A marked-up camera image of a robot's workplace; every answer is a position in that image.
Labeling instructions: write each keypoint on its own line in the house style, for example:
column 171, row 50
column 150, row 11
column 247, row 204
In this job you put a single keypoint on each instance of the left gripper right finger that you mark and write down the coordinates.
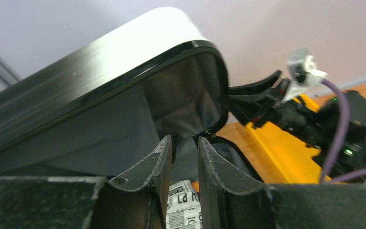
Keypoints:
column 231, row 199

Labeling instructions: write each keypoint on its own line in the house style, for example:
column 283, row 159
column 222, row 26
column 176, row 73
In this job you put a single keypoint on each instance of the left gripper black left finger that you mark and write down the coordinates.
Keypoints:
column 135, row 199

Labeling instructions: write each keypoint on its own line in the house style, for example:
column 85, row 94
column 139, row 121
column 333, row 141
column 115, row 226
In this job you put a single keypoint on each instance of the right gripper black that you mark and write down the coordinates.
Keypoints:
column 258, row 103

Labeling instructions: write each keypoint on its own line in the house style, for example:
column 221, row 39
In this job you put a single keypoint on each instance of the newspaper print garment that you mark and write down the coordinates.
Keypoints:
column 183, row 207

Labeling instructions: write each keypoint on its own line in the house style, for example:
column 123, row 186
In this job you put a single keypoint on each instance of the black white space suitcase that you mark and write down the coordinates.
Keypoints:
column 104, row 107

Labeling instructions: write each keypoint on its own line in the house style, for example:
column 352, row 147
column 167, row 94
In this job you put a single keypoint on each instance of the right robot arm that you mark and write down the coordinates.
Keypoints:
column 338, row 139

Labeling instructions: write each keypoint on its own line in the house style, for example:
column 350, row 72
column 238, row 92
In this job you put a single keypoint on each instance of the yellow plastic tray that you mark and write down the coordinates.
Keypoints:
column 297, row 163

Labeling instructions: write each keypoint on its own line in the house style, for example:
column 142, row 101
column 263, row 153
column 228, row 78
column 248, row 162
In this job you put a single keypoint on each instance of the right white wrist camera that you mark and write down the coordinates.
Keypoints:
column 304, row 74

